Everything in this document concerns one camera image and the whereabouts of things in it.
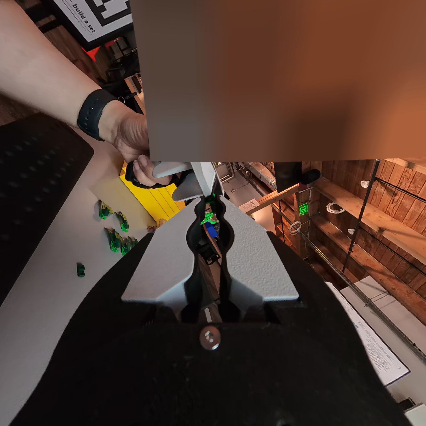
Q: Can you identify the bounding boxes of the silver ventilation duct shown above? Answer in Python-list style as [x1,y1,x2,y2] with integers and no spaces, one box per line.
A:
[246,162,277,191]

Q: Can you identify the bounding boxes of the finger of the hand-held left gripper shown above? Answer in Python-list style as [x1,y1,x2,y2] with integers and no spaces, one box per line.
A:
[172,169,204,202]
[190,162,217,197]

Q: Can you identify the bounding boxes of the yellow plastic bin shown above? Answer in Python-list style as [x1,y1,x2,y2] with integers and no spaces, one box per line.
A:
[119,162,186,222]

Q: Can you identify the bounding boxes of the person's left forearm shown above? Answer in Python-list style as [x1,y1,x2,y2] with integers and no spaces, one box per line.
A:
[0,0,100,134]

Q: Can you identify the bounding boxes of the black framed white sign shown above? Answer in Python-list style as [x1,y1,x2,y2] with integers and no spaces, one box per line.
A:
[51,0,134,52]

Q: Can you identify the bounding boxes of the person's left hand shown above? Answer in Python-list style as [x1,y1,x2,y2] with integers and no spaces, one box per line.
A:
[99,99,174,188]

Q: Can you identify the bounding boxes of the black perforated chair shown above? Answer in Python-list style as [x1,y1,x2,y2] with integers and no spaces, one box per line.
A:
[0,112,95,305]

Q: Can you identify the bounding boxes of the scattered green lego pieces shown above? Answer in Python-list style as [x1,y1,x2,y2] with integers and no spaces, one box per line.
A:
[77,199,138,278]

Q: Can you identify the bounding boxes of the black wristwatch band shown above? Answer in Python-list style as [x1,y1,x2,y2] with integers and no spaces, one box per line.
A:
[77,89,118,142]

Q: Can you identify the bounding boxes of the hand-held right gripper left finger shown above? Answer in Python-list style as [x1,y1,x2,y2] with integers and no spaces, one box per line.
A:
[121,196,207,315]

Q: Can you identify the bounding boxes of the white printed poster board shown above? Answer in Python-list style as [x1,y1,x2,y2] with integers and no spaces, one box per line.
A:
[324,281,411,387]

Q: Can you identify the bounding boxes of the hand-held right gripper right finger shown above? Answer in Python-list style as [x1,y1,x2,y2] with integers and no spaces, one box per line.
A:
[216,196,299,316]

